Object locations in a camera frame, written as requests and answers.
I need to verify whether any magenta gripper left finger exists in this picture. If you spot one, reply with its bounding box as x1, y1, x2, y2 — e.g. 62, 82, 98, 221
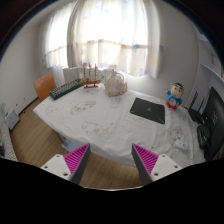
42, 144, 91, 185

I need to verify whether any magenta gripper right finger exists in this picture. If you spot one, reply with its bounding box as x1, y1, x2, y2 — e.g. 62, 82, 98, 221
132, 144, 182, 186

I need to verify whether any white computer mouse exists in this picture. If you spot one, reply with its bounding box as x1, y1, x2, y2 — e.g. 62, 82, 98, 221
175, 140, 188, 151

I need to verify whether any black mouse pad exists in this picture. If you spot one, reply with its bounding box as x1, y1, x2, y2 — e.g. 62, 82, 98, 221
130, 98, 165, 124

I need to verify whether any white patterned tablecloth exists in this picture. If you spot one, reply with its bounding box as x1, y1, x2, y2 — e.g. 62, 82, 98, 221
34, 85, 204, 167

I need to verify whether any black wifi router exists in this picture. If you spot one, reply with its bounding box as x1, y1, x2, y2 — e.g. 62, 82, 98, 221
188, 92, 204, 124

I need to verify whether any cartoon boy figurine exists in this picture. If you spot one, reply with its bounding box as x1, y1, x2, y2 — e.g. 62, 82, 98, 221
165, 83, 184, 110

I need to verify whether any black computer monitor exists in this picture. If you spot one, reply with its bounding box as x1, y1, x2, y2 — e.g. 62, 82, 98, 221
203, 87, 224, 161

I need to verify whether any wooden model sailing ship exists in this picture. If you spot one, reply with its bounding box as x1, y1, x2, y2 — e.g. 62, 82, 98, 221
80, 64, 101, 88

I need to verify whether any orange wooden chair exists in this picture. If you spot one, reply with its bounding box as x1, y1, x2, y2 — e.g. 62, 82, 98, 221
34, 73, 56, 101

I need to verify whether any large white conch shell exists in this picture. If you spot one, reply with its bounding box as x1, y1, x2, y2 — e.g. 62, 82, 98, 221
104, 70, 127, 96

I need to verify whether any white radiator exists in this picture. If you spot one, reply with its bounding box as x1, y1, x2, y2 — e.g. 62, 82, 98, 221
63, 67, 84, 83

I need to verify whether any sheer white curtain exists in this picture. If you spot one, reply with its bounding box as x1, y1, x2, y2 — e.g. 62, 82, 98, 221
42, 0, 162, 78

